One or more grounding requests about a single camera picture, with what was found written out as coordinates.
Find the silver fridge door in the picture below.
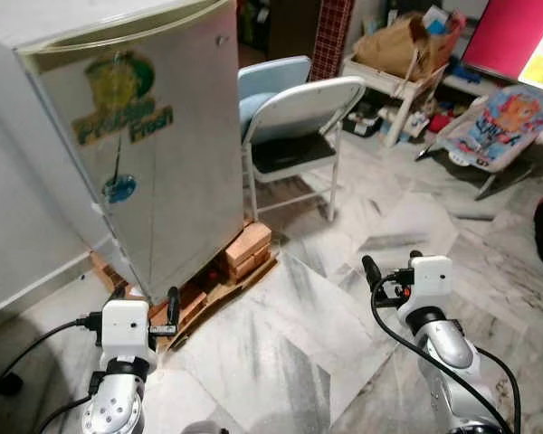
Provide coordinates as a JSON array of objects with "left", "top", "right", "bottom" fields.
[{"left": 16, "top": 0, "right": 246, "bottom": 304}]

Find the silver mini fridge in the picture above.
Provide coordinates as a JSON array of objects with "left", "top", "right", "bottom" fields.
[{"left": 0, "top": 0, "right": 246, "bottom": 313}]

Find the green cartoon fridge sticker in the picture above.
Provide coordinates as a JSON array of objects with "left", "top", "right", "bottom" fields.
[{"left": 72, "top": 50, "right": 176, "bottom": 205}]

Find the orange brick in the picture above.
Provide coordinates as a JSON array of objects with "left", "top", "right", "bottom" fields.
[
  {"left": 224, "top": 222, "right": 273, "bottom": 275},
  {"left": 149, "top": 288, "right": 211, "bottom": 334}
]

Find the brown wooden base board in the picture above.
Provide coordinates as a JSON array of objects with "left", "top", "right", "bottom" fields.
[{"left": 90, "top": 248, "right": 281, "bottom": 350}]

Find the grey left robot leg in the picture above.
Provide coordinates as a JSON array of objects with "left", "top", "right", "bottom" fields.
[{"left": 181, "top": 420, "right": 221, "bottom": 434}]

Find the black storage crate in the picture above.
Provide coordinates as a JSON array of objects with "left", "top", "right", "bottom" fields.
[{"left": 343, "top": 107, "right": 386, "bottom": 138}]

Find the colourful printed baby bouncer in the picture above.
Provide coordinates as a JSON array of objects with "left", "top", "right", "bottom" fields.
[{"left": 416, "top": 85, "right": 543, "bottom": 201}]

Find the white small table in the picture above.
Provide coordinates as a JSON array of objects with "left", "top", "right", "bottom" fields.
[{"left": 341, "top": 52, "right": 450, "bottom": 147}]

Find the white metal folding chair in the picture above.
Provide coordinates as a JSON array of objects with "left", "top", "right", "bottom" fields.
[{"left": 241, "top": 76, "right": 367, "bottom": 223}]

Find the brown paper bag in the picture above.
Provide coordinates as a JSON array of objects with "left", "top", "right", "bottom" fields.
[{"left": 354, "top": 13, "right": 455, "bottom": 82}]

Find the light blue chair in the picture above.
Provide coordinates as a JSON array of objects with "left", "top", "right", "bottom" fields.
[{"left": 238, "top": 56, "right": 313, "bottom": 137}]

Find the red tiled pillar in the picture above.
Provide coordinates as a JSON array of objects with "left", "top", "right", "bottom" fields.
[{"left": 309, "top": 0, "right": 357, "bottom": 82}]

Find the pink flat board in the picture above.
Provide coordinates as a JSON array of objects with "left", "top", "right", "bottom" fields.
[{"left": 461, "top": 0, "right": 543, "bottom": 97}]

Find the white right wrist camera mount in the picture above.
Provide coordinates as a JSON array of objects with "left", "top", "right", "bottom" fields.
[{"left": 408, "top": 255, "right": 454, "bottom": 314}]

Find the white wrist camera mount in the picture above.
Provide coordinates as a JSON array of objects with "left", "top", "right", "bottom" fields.
[
  {"left": 100, "top": 299, "right": 157, "bottom": 359},
  {"left": 408, "top": 255, "right": 454, "bottom": 314}
]

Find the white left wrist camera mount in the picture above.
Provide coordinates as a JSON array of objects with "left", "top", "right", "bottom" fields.
[{"left": 100, "top": 299, "right": 157, "bottom": 359}]

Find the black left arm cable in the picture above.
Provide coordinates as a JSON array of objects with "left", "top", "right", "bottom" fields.
[{"left": 0, "top": 313, "right": 105, "bottom": 434}]

